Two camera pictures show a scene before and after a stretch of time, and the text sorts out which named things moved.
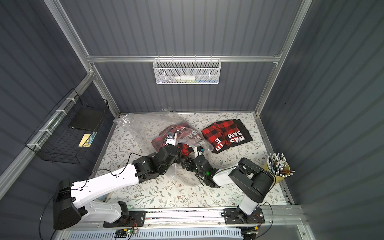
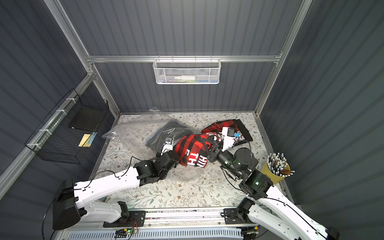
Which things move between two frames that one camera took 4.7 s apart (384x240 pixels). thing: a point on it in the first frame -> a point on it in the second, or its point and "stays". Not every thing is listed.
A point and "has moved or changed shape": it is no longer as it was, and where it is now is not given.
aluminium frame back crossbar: [204, 56] stays
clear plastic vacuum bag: [164, 128] has moved or changed shape
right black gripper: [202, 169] -> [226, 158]
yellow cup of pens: [276, 164] stays
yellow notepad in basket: [87, 143] stays
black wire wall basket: [67, 134] stays
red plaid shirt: [187, 137] has moved or changed shape
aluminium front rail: [284, 218] stays
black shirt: [237, 137] stays
